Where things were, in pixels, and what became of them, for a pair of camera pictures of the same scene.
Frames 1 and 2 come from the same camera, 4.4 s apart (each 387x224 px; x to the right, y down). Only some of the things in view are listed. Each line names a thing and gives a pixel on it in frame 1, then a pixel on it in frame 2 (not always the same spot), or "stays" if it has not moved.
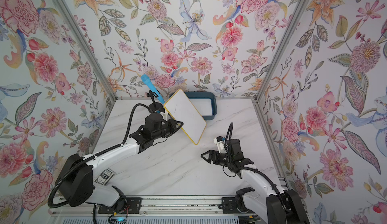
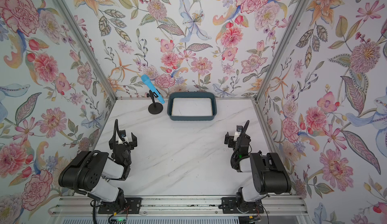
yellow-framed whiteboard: [183, 110] -> [192, 107]
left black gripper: [173, 131] -> [134, 140]
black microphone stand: [154, 106] stays
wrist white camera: [165, 116] -> [122, 133]
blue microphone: [146, 78] stays
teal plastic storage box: [204, 102] -> [192, 95]
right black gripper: [211, 156] -> [231, 137]
